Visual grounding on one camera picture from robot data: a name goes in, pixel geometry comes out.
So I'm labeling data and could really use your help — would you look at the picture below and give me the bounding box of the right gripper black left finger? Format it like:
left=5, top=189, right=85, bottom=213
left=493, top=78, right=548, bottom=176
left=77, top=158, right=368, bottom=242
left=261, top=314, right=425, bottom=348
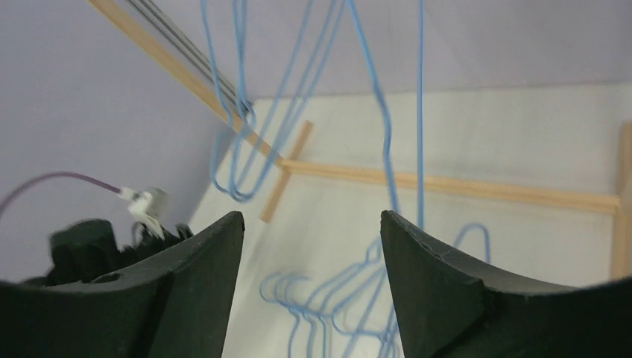
left=1, top=211, right=245, bottom=357

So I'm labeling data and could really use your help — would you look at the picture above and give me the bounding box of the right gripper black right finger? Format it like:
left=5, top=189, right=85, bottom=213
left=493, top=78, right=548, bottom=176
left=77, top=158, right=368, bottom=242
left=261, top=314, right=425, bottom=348
left=381, top=211, right=631, bottom=357

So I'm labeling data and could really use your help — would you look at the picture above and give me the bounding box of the blue wire hanger on table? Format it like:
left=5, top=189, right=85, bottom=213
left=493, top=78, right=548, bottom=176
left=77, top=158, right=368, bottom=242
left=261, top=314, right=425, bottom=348
left=259, top=236, right=386, bottom=358

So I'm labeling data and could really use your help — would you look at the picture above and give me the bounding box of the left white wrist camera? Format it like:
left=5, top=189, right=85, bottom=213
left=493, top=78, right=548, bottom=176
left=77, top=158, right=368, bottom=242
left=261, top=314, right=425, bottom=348
left=118, top=186, right=169, bottom=239

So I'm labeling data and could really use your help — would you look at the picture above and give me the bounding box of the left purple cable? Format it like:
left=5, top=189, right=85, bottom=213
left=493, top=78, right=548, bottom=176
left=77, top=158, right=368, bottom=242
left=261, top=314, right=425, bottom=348
left=0, top=171, right=122, bottom=219

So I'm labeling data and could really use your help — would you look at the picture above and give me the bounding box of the wooden hanger rack frame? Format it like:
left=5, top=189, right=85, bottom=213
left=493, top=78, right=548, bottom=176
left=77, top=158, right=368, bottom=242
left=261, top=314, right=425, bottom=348
left=91, top=1, right=631, bottom=278

